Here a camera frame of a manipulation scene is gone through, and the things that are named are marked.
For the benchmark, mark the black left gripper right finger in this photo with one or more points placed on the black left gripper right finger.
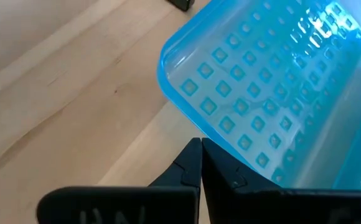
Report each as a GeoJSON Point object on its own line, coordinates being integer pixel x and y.
{"type": "Point", "coordinates": [261, 205]}

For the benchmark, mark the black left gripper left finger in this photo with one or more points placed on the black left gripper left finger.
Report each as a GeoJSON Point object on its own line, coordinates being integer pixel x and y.
{"type": "Point", "coordinates": [137, 205]}

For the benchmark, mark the clear pencil box blue lid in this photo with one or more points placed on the clear pencil box blue lid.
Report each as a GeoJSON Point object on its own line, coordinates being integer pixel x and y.
{"type": "Point", "coordinates": [261, 77]}

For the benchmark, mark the wooden shelf black metal legs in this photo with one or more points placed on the wooden shelf black metal legs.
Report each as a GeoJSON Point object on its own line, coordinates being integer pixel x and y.
{"type": "Point", "coordinates": [182, 3]}

